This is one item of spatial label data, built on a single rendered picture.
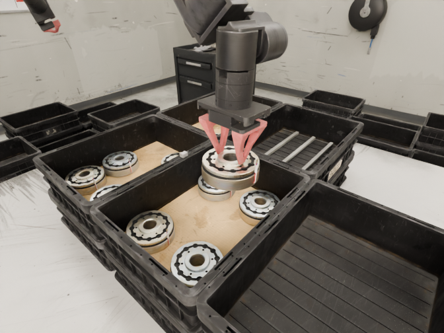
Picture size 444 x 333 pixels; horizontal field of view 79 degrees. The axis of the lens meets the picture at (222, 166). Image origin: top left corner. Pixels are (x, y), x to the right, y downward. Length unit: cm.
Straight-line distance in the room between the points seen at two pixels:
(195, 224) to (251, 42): 43
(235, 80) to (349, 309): 43
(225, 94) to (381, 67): 344
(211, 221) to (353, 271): 32
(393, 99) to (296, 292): 342
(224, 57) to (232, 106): 7
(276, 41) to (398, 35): 330
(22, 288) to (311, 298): 66
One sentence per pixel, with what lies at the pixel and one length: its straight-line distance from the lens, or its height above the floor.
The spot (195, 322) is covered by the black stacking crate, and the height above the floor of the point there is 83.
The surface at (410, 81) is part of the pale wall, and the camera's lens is 377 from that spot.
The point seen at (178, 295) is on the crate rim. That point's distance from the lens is 44.
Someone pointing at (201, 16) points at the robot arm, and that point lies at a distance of 42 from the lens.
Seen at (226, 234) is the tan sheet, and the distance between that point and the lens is 63.
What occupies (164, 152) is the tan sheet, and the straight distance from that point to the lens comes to 95.
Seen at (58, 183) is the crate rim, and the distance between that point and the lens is 72.
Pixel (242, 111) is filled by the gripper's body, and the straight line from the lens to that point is 40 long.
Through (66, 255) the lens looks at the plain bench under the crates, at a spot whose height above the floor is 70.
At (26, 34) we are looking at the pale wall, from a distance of 369.
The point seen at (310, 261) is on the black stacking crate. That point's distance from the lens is 62.
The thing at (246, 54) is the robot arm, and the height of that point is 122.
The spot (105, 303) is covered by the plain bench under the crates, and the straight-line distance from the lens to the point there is 74.
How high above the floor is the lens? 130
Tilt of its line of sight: 33 degrees down
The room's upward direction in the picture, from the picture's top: straight up
